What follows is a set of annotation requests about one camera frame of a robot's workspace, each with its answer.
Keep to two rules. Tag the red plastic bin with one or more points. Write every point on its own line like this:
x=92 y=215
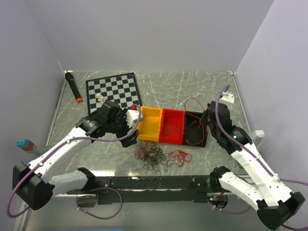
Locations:
x=172 y=126

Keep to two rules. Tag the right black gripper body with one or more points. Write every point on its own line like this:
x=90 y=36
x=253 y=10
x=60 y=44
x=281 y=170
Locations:
x=205 y=119

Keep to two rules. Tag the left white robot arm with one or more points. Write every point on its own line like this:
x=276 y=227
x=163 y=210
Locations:
x=36 y=182

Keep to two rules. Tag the black plastic bin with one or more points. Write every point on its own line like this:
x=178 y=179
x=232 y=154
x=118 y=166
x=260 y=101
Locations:
x=195 y=133

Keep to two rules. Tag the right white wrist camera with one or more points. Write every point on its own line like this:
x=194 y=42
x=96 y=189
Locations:
x=227 y=98

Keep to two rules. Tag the black and white chessboard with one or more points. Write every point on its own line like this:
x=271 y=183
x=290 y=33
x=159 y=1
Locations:
x=121 y=89

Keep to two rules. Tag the blue and brown block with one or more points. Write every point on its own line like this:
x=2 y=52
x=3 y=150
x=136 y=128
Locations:
x=29 y=147

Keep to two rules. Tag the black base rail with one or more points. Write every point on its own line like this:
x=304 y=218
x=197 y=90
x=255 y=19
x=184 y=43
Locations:
x=195 y=188

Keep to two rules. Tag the black marker orange cap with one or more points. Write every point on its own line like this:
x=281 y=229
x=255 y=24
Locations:
x=70 y=80

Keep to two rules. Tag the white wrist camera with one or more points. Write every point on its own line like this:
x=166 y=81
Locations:
x=134 y=115
x=227 y=98

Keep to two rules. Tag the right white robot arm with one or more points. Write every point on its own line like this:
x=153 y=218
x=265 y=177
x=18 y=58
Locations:
x=273 y=201

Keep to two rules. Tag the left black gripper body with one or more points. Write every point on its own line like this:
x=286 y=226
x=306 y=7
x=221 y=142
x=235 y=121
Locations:
x=119 y=126

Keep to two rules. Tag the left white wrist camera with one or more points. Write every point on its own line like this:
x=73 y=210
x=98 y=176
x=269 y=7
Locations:
x=134 y=115

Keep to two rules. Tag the yellow plastic bin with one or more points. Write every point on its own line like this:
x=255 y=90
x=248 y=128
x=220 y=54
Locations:
x=149 y=128

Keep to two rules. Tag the cream chess pieces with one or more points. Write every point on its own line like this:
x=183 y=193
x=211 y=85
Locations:
x=100 y=98

